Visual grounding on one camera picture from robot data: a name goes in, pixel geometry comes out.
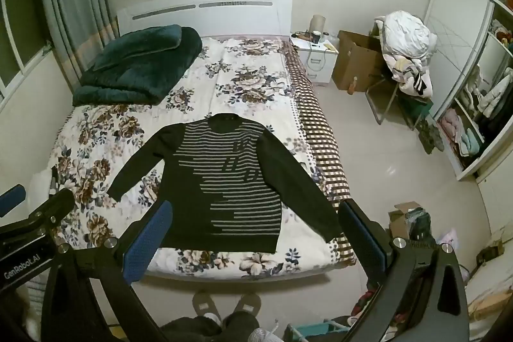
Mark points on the beige cylinder lamp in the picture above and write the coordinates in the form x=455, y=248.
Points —
x=318, y=23

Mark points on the red cloth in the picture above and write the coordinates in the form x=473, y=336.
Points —
x=364, y=302

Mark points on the dark patterned slippers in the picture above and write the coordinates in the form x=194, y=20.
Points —
x=431, y=139

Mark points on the pink cloth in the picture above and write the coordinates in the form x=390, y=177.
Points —
x=449, y=237

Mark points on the white headboard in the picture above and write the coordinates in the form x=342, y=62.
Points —
x=200, y=15

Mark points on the white nightstand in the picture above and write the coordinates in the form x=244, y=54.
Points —
x=320, y=65

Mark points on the white wardrobe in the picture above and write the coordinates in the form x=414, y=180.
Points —
x=453, y=5

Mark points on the small open cardboard box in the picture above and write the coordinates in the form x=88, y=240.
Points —
x=398, y=221

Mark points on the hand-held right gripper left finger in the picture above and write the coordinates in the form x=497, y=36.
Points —
x=146, y=246

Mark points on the person's legs in dark pants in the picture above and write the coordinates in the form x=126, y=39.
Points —
x=240, y=326

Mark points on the brown checked bed sheet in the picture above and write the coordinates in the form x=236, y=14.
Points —
x=320, y=125

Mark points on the black striped sweater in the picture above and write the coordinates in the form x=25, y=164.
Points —
x=240, y=173

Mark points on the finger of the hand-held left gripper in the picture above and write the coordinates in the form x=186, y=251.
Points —
x=12, y=199
x=56, y=205

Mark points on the white hanging jacket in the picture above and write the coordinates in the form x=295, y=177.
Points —
x=495, y=91

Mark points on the pink folded clothes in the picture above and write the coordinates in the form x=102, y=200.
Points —
x=451, y=123

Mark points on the window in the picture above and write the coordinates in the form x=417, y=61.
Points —
x=20, y=25

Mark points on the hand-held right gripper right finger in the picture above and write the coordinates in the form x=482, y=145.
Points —
x=362, y=242

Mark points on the white knit cloth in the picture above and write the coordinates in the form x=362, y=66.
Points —
x=260, y=334

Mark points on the large cardboard box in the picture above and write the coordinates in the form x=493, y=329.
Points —
x=352, y=61

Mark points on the grey slipper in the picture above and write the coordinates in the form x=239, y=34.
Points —
x=204, y=304
x=248, y=304

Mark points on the black mug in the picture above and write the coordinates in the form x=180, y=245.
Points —
x=317, y=37

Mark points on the dark green folded blanket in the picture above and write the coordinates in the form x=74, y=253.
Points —
x=136, y=65

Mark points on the green metal chair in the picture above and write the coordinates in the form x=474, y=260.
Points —
x=417, y=107

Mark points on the teal folded cloth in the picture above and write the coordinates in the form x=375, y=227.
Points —
x=469, y=143

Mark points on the floral bedsheet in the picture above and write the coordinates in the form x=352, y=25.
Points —
x=240, y=57

